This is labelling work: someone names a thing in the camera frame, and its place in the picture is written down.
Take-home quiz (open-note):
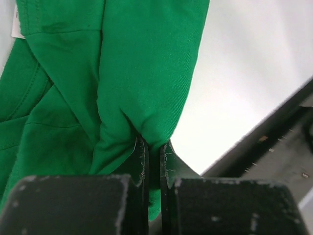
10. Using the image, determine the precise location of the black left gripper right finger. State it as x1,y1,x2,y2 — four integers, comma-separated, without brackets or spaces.
160,143,308,235

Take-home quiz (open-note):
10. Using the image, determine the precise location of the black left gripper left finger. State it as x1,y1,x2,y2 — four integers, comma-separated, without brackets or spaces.
0,137,149,235

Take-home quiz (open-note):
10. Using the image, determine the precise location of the green t shirt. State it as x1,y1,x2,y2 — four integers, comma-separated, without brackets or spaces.
0,0,209,221

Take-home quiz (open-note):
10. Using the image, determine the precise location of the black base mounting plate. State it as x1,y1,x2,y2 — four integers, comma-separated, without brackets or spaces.
203,81,313,206

